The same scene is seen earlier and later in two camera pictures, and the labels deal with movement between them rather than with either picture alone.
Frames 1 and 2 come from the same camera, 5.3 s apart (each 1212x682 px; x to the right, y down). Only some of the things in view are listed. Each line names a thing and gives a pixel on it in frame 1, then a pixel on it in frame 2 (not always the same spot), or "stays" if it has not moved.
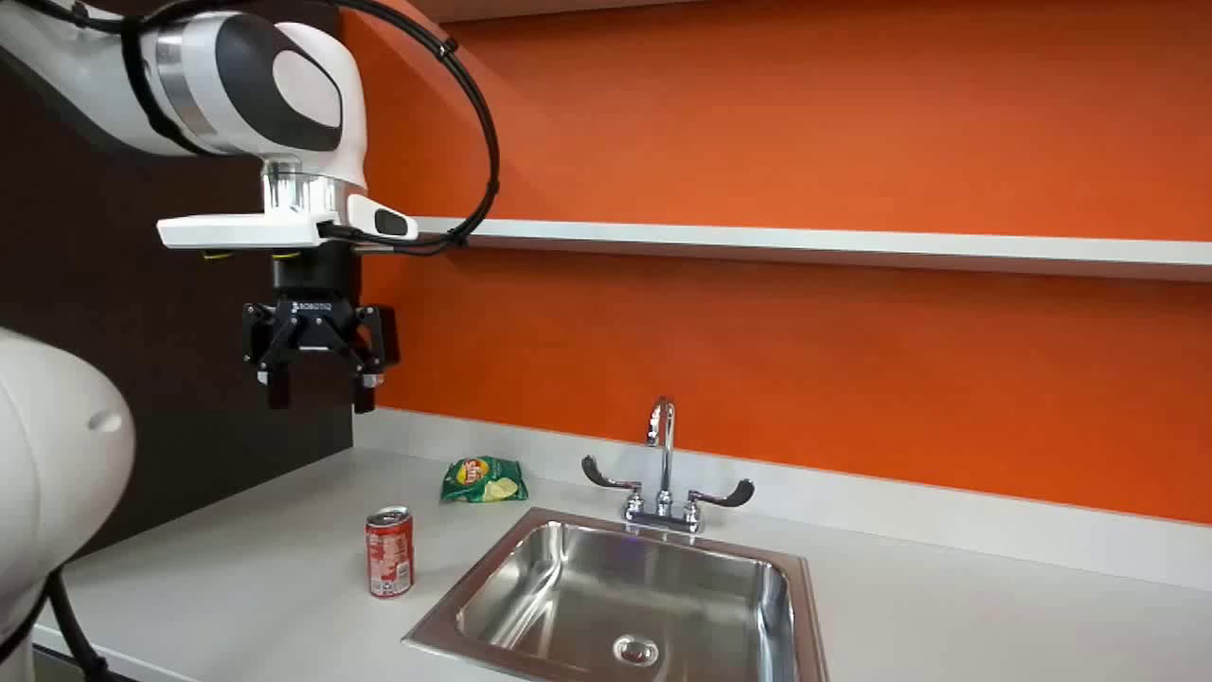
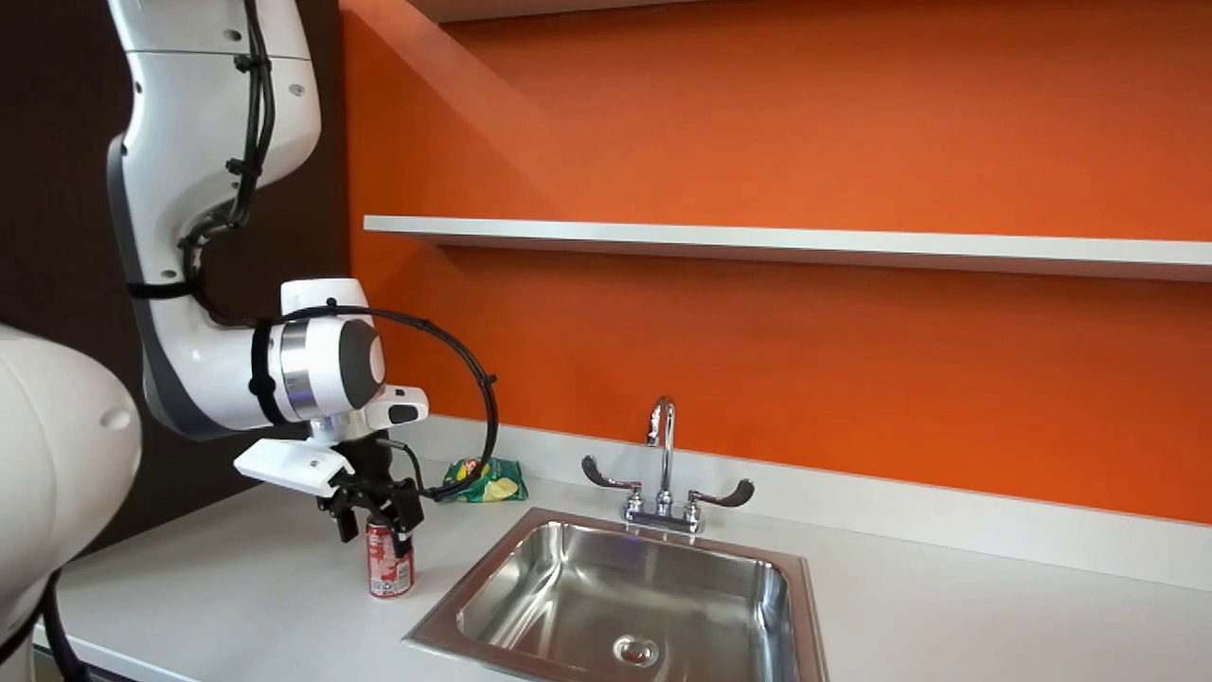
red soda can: x=391 y=553 stays
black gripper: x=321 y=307 -> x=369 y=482
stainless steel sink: x=573 y=595 stays
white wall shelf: x=834 y=239 stays
